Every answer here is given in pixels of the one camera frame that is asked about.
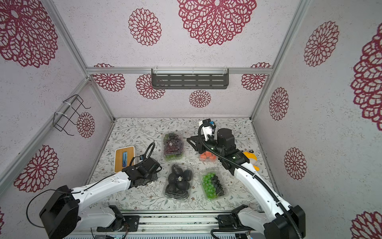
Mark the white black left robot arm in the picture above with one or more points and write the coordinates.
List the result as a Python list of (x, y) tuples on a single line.
[(67, 209)]

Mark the yellow red plush toy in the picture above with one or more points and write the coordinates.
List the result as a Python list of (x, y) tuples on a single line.
[(253, 159)]

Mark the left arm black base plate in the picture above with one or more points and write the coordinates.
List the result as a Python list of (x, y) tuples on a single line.
[(130, 223)]

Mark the black wire wall rack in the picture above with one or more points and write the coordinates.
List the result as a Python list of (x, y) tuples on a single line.
[(62, 119)]

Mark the aluminium mounting rail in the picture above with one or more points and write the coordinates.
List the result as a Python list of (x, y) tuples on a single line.
[(171, 226)]

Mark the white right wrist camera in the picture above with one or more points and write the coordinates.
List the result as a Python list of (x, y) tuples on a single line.
[(209, 130)]

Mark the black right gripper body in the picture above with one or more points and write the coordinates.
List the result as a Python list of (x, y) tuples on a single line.
[(203, 143)]

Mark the white wooden tissue box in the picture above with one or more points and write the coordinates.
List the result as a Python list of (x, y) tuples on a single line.
[(123, 157)]

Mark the grey metal wall shelf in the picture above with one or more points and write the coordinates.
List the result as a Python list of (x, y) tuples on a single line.
[(190, 80)]

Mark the clear box green grapes blueberries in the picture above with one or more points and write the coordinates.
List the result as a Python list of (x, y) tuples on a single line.
[(212, 184)]

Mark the clear box purple grapes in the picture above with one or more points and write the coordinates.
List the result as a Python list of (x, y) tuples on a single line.
[(173, 146)]

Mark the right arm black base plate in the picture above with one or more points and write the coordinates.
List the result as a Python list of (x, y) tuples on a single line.
[(230, 222)]

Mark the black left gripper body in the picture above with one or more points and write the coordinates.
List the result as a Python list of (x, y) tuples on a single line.
[(152, 178)]

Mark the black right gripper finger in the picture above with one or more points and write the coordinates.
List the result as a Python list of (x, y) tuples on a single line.
[(196, 147), (193, 139)]

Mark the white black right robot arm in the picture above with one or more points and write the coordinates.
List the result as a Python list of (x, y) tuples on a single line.
[(279, 219)]

